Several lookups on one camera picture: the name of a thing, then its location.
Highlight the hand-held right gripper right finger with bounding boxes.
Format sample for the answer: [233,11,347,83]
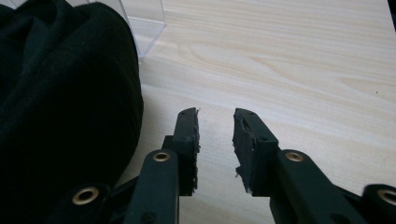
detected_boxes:
[232,107,280,198]

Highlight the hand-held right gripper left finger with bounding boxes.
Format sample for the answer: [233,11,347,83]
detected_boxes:
[161,106,201,197]

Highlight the clear plastic box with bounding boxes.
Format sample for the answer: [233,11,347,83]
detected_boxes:
[0,0,167,60]

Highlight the black cloth garment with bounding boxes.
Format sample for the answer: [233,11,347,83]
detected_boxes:
[0,0,145,224]

